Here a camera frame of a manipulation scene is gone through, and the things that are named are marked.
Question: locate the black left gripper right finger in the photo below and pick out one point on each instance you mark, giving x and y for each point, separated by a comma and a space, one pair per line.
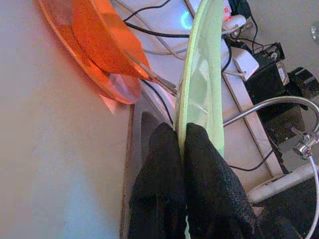
214, 194

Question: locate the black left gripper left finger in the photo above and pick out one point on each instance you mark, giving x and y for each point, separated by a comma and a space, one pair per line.
159, 186

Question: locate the light green plate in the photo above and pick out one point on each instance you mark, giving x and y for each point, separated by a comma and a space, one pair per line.
202, 74

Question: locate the white cylindrical water filter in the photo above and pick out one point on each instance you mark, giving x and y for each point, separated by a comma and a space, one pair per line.
281, 181

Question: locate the wooden chopsticks with silver ends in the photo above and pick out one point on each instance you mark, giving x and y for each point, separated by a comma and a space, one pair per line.
159, 79

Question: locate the chrome faucet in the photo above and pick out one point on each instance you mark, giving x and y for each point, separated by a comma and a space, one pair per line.
281, 99

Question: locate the white power adapter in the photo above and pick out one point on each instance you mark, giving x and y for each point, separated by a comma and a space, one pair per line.
246, 64

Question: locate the orange plate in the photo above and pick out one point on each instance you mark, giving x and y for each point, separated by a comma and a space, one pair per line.
74, 57

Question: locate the orange bowl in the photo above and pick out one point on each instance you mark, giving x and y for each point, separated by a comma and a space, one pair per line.
107, 37

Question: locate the white plug with red light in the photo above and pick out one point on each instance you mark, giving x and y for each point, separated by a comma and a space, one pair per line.
234, 22

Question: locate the black device with bracket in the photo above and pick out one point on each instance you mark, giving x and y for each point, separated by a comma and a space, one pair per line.
271, 82

